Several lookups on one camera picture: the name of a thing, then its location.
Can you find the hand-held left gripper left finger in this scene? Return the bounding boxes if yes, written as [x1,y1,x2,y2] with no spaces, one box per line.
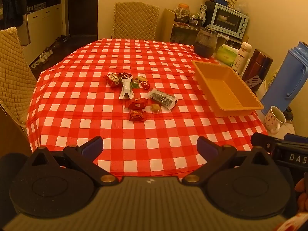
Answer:
[29,136,118,186]

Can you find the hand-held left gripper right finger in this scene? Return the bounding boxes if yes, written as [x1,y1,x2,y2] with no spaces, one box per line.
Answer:
[182,136,271,186]

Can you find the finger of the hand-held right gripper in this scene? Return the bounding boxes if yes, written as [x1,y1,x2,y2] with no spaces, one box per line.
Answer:
[251,132,277,152]
[283,133,308,145]

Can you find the red gold snack packet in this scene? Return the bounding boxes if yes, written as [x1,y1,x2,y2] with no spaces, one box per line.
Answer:
[129,109,146,122]
[125,97,148,110]

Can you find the yellow plastic tray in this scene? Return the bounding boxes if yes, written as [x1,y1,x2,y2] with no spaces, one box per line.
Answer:
[192,60,264,117]

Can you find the white green-edged snack pouch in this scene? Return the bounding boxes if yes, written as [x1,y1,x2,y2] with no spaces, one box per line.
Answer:
[119,76,134,100]

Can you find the red packet with white label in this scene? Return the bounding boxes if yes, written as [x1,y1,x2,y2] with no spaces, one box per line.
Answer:
[104,73,121,89]

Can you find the person's right hand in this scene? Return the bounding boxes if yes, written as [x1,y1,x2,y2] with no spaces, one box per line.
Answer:
[295,178,308,206]

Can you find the white patterned mug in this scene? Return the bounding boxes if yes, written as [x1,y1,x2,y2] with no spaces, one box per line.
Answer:
[263,106,287,135]

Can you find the red white checkered tablecloth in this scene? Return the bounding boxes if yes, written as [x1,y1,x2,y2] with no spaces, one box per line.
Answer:
[25,38,269,181]

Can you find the blue thermos jug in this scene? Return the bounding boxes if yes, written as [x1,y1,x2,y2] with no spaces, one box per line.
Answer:
[260,41,308,116]

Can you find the brown metal thermos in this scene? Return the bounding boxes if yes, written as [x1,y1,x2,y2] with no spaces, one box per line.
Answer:
[242,49,273,92]

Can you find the white thermos bottle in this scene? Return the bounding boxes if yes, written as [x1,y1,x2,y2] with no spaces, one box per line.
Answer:
[231,42,252,74]

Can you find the green tissue pack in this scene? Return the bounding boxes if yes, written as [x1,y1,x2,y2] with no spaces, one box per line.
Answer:
[215,44,239,65]

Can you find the row of shoes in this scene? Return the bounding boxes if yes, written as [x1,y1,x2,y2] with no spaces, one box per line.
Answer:
[30,35,69,70]

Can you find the dark glass jar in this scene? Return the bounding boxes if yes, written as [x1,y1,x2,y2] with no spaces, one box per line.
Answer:
[194,27,218,58]

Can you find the beige quilted chair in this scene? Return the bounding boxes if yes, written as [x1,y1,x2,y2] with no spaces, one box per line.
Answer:
[0,27,38,129]
[111,2,160,40]

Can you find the blue toaster oven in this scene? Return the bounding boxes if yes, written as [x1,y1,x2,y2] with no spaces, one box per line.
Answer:
[210,3,249,39]

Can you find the wooden shelf unit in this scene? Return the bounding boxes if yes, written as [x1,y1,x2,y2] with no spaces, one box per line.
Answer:
[160,8,249,51]

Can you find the white cabinet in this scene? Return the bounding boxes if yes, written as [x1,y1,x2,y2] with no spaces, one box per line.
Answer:
[23,0,68,65]

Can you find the green white bag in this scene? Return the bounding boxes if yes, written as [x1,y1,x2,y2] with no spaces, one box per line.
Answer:
[198,4,208,20]

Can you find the orange-lidded clear jar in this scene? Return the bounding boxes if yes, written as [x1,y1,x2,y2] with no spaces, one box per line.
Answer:
[173,3,190,21]

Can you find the dark door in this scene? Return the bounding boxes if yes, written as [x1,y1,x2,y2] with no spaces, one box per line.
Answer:
[67,0,100,38]

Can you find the dark hanging clothes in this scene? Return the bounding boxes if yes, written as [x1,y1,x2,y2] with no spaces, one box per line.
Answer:
[0,0,24,29]

